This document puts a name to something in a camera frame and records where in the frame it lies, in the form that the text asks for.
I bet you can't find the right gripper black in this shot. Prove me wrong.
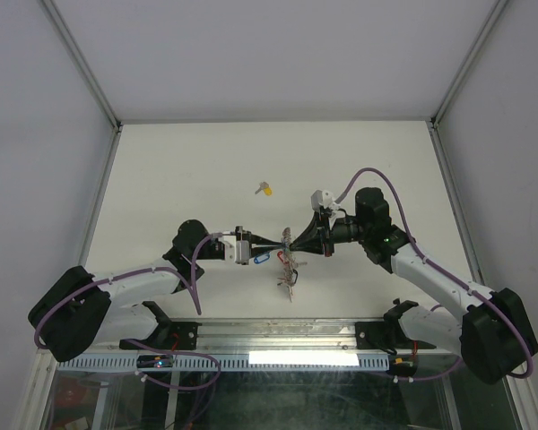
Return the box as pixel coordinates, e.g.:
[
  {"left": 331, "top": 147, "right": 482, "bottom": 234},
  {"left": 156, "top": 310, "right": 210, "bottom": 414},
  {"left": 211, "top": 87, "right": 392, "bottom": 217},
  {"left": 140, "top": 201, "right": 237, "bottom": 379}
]
[{"left": 289, "top": 211, "right": 369, "bottom": 258}]

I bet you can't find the red outline key tag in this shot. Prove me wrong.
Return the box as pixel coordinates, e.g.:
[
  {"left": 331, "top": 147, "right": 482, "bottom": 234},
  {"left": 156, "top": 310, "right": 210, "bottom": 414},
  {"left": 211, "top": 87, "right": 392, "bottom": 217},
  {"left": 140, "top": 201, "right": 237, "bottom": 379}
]
[{"left": 277, "top": 251, "right": 290, "bottom": 265}]

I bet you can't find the metal disc with keyrings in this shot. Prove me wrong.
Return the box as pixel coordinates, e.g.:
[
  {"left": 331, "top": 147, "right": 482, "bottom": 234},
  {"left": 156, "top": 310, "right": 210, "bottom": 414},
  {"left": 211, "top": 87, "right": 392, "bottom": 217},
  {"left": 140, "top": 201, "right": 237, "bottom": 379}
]
[{"left": 277, "top": 227, "right": 306, "bottom": 303}]

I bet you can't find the key with yellow tag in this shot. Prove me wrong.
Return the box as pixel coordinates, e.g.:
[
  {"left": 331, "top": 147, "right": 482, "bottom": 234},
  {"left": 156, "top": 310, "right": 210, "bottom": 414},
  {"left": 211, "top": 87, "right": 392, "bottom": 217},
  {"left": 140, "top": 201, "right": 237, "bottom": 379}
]
[{"left": 255, "top": 181, "right": 273, "bottom": 196}]

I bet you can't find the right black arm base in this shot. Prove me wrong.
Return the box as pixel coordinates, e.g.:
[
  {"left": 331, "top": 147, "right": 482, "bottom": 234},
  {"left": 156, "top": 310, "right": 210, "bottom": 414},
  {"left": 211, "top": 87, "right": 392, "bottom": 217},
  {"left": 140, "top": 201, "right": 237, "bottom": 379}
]
[{"left": 353, "top": 299, "right": 436, "bottom": 356}]

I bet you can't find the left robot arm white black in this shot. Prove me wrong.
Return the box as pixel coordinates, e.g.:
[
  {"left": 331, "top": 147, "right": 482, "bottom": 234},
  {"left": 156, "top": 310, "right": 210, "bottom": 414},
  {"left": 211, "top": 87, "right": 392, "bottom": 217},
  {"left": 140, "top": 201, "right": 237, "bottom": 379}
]
[{"left": 28, "top": 219, "right": 280, "bottom": 362}]

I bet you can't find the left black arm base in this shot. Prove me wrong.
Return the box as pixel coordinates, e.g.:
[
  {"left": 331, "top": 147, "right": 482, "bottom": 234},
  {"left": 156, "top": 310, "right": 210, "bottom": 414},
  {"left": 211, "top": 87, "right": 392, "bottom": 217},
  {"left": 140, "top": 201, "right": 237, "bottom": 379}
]
[{"left": 119, "top": 301, "right": 200, "bottom": 351}]

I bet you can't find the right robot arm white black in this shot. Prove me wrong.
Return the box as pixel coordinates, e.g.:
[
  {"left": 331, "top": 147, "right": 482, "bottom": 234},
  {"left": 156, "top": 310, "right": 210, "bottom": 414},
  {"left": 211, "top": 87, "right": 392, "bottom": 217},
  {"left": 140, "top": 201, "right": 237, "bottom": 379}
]
[{"left": 288, "top": 187, "right": 538, "bottom": 384}]

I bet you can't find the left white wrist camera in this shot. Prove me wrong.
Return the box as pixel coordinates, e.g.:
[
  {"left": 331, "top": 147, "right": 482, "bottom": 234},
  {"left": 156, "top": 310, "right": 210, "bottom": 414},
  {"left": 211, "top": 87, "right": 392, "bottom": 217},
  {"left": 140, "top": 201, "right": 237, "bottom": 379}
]
[{"left": 219, "top": 232, "right": 251, "bottom": 265}]

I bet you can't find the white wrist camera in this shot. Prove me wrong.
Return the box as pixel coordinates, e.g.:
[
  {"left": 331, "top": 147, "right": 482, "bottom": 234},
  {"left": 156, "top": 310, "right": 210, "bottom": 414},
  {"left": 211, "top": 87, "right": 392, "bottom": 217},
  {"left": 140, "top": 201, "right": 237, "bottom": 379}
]
[
  {"left": 219, "top": 232, "right": 251, "bottom": 265},
  {"left": 310, "top": 190, "right": 340, "bottom": 212}
]

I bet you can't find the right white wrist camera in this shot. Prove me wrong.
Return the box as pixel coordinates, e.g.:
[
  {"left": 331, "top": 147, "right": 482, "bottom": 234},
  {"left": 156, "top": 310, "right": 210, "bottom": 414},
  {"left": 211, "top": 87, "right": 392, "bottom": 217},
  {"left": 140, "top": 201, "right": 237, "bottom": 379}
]
[{"left": 310, "top": 190, "right": 340, "bottom": 212}]

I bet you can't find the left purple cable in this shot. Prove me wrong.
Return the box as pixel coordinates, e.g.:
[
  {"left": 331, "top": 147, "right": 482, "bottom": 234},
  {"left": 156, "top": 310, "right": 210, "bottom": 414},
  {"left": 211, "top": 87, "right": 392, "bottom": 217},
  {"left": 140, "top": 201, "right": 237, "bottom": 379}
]
[{"left": 34, "top": 231, "right": 225, "bottom": 350}]

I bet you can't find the purple cable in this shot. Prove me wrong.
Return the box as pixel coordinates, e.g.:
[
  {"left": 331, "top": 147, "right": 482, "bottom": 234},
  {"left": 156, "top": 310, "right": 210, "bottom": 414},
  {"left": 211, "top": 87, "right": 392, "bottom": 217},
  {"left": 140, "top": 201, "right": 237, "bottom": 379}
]
[
  {"left": 335, "top": 168, "right": 535, "bottom": 382},
  {"left": 34, "top": 231, "right": 225, "bottom": 350}
]

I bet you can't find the aluminium rail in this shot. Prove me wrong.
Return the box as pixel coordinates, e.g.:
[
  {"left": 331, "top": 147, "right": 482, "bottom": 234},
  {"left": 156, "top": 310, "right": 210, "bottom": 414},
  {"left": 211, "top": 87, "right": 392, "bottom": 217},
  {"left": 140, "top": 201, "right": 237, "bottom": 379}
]
[{"left": 39, "top": 315, "right": 519, "bottom": 355}]

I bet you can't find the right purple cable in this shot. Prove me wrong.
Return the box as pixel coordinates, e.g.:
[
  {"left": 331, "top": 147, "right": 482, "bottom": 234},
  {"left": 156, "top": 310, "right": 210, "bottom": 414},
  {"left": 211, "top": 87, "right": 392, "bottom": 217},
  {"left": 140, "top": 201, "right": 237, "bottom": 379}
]
[{"left": 335, "top": 168, "right": 535, "bottom": 382}]

